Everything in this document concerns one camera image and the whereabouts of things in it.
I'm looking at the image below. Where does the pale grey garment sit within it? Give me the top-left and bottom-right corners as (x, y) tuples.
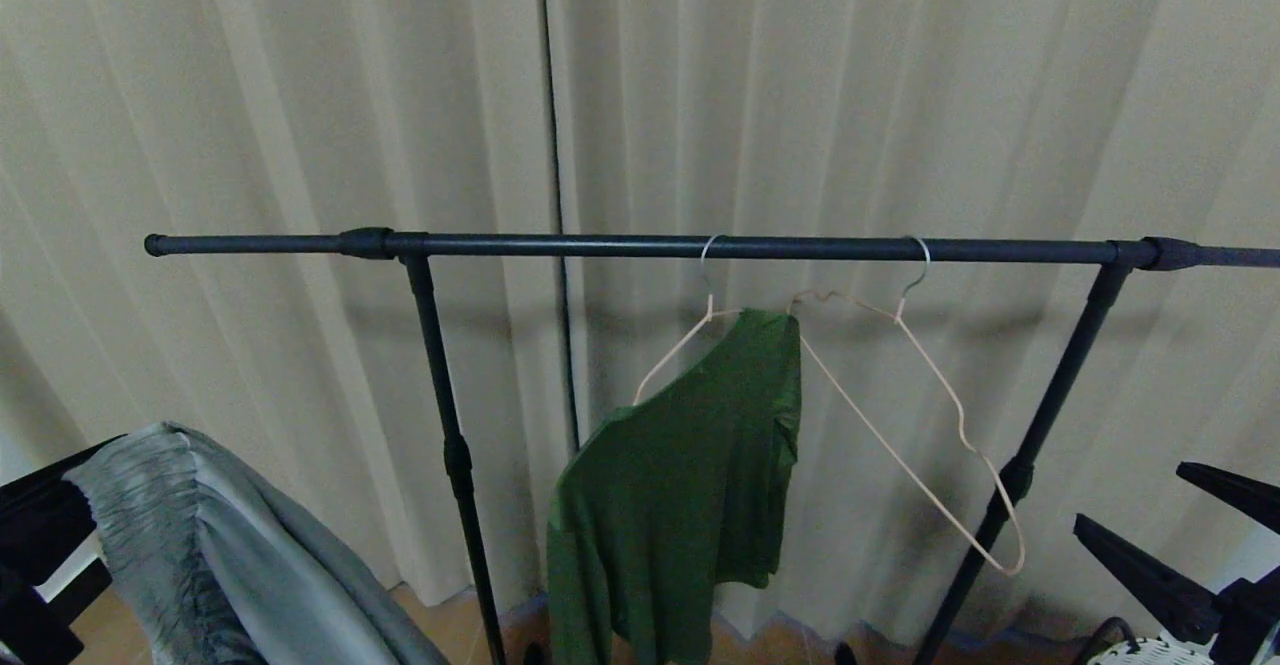
(60, 421), (453, 665)

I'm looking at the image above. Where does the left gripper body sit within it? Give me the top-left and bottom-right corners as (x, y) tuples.
(0, 558), (114, 665)

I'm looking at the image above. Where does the beige curtain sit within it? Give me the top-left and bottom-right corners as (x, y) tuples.
(0, 0), (1280, 646)

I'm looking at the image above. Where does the black clothes rack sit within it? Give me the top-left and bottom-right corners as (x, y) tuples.
(143, 226), (1280, 665)

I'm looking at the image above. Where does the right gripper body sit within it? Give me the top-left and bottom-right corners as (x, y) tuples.
(1208, 563), (1280, 665)

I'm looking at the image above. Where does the pink clothes hanger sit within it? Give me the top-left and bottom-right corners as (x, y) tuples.
(632, 234), (749, 407)
(787, 236), (1028, 578)

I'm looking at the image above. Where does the green shirt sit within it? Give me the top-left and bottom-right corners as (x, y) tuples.
(545, 307), (804, 665)

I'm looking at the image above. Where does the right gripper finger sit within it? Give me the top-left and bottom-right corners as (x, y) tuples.
(1072, 512), (1224, 644)
(1176, 461), (1280, 537)

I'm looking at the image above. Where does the white laundry basket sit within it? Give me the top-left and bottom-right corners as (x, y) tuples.
(1073, 616), (1216, 665)

